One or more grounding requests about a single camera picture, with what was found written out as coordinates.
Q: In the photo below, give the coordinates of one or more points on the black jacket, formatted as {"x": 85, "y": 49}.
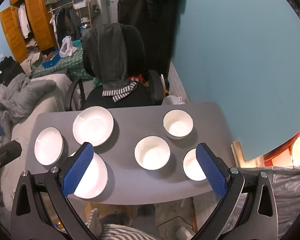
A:
{"x": 7, "y": 70}

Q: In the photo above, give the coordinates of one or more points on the white plastic appliance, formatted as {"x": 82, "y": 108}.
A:
{"x": 180, "y": 230}

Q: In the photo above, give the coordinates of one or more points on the person's striped garment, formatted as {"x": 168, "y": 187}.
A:
{"x": 125, "y": 233}

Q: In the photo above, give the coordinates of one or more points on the wooden wardrobe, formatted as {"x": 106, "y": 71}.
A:
{"x": 37, "y": 17}

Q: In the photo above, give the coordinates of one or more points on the grey plastic sheet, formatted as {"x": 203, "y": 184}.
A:
{"x": 290, "y": 187}

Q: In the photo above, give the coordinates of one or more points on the white quilted panel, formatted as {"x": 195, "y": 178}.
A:
{"x": 177, "y": 85}

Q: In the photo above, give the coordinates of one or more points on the grey door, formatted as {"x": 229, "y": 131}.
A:
{"x": 105, "y": 2}

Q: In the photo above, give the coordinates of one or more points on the white cloth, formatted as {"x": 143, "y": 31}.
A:
{"x": 175, "y": 100}

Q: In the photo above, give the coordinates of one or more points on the black office chair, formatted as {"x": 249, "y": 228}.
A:
{"x": 140, "y": 97}

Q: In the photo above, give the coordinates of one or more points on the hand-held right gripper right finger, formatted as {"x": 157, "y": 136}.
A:
{"x": 212, "y": 172}

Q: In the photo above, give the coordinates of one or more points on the blue box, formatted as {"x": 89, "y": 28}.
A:
{"x": 51, "y": 62}

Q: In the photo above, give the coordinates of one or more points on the white plastic bag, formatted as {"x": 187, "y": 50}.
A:
{"x": 65, "y": 48}

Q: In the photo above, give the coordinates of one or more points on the orange bag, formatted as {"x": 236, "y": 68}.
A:
{"x": 140, "y": 77}

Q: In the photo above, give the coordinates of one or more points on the black hanging coats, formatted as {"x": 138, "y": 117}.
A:
{"x": 145, "y": 10}

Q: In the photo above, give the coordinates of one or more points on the green checked cloth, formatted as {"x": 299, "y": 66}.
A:
{"x": 72, "y": 65}

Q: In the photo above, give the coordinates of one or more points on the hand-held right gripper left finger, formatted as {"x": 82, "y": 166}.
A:
{"x": 77, "y": 170}

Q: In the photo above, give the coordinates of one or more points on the white plate with dark rim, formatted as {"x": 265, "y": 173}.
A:
{"x": 95, "y": 177}
{"x": 48, "y": 146}

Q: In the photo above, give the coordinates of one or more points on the rack of dark clothes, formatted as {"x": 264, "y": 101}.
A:
{"x": 67, "y": 22}

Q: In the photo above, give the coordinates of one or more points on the white ribbed bowl dark rim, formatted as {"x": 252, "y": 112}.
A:
{"x": 192, "y": 166}
{"x": 178, "y": 126}
{"x": 152, "y": 153}

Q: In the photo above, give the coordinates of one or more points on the wooden board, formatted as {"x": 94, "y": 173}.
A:
{"x": 237, "y": 152}

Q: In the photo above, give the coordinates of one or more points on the pile of clothes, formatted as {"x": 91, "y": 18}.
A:
{"x": 32, "y": 57}

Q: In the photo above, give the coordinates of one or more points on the grey puffy duvet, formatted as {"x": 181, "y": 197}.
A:
{"x": 17, "y": 92}

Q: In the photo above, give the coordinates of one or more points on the stack of white plates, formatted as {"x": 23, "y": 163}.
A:
{"x": 92, "y": 126}

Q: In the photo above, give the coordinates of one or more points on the white hanging shirt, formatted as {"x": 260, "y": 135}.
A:
{"x": 23, "y": 20}

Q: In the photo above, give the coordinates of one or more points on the grey garment with striped trim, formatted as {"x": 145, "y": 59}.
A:
{"x": 107, "y": 55}

